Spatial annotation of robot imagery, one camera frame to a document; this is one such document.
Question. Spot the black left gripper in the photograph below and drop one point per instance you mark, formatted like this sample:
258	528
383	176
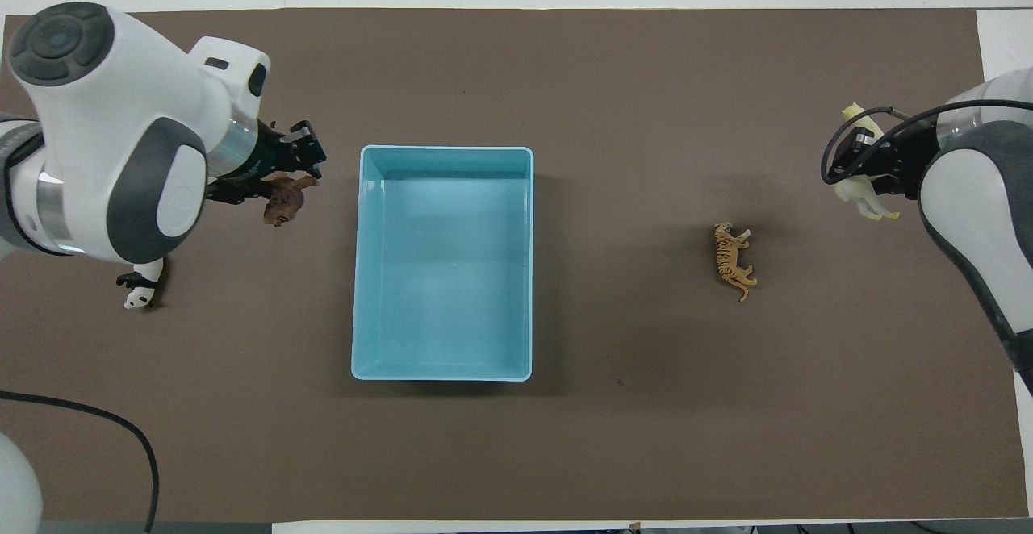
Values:
270	151

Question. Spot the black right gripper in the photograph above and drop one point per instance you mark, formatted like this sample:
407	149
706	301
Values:
904	159

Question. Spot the cream llama toy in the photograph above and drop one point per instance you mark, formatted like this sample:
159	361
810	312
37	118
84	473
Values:
867	199

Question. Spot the brown lion toy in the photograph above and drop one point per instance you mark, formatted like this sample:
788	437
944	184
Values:
284	199

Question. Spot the orange striped tiger toy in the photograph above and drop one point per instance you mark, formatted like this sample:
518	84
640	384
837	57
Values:
732	264

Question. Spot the black and white panda toy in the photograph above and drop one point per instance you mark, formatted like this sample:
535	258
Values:
144	292

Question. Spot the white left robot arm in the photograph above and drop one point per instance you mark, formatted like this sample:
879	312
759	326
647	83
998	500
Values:
113	131

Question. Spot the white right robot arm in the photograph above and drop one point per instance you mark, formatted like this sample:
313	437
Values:
984	187

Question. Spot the light blue plastic storage box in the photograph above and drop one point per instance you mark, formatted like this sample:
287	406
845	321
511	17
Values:
444	276

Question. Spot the brown paper table mat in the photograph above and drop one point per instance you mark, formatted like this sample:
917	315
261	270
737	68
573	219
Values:
613	437

